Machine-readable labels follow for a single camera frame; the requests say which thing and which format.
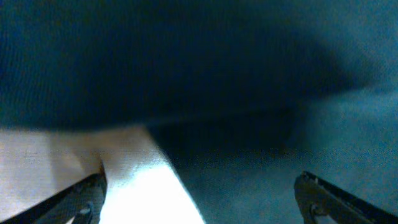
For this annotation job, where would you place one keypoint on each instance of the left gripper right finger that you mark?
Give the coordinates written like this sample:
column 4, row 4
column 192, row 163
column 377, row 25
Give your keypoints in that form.
column 322, row 202

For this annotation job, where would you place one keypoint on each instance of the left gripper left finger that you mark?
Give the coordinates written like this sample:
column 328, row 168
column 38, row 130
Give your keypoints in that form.
column 80, row 203

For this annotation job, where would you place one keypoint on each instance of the black t-shirt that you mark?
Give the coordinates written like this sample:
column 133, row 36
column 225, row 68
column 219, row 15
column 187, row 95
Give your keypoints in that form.
column 200, row 111

